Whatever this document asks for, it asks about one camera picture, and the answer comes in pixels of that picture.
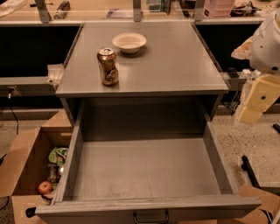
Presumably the pink storage bin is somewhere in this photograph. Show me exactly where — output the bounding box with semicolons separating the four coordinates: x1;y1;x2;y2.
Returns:
203;0;235;18

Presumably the brown cardboard piece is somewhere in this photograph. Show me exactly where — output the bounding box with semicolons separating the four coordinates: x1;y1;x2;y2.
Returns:
233;184;280;224

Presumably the brown cardboard box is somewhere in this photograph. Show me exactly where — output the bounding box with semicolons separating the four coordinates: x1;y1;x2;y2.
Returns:
0;110;73;224

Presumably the grey metal cabinet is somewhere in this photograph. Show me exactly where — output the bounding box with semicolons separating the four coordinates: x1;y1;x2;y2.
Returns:
57;21;228;141

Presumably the black drawer handle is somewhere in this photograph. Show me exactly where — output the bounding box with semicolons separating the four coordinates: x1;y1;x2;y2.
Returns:
133;210;169;224

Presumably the black stapler tool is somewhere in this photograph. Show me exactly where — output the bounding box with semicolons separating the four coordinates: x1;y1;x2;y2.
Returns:
54;0;71;19

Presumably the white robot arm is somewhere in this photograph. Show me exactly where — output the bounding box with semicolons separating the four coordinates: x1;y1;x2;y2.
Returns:
231;9;280;125

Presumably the orange soda can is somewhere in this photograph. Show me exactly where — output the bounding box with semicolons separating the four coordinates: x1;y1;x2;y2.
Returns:
97;47;118;86

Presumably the open grey top drawer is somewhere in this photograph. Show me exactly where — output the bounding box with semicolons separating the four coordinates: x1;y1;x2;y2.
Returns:
36;100;261;224

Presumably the black power cable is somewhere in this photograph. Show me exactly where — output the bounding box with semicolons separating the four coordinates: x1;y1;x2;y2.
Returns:
6;87;20;136

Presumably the white plastic bracket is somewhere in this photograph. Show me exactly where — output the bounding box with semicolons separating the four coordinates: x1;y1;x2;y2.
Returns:
45;64;65;86

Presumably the green snack bag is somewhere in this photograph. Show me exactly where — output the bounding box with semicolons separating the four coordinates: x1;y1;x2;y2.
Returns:
48;147;68;166

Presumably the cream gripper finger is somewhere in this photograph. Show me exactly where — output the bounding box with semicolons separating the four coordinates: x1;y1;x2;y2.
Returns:
237;74;280;125

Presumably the black floor bar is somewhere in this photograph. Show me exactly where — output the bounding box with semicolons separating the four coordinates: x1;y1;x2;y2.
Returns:
241;156;260;189

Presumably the white ceramic bowl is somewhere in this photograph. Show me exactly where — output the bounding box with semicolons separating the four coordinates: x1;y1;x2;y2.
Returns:
112;32;147;54

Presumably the red apple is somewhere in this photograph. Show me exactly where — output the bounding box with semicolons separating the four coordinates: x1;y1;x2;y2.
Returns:
38;181;53;194

